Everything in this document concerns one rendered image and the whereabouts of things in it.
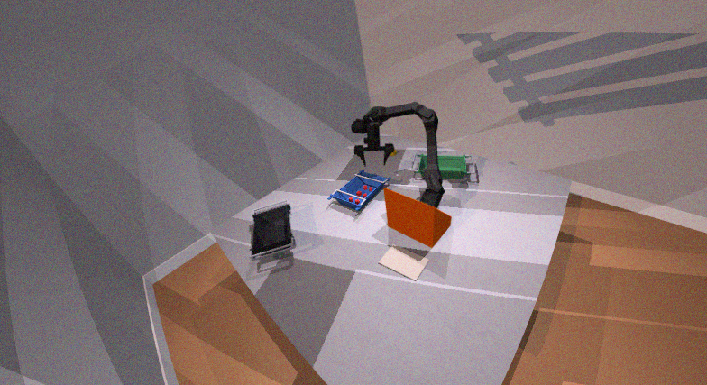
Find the blue plastic tray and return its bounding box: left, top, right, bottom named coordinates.
left=328, top=170, right=391, bottom=211

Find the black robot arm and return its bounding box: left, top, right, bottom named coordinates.
left=351, top=102, right=445, bottom=208

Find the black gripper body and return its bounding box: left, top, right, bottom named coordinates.
left=354, top=135, right=395, bottom=155

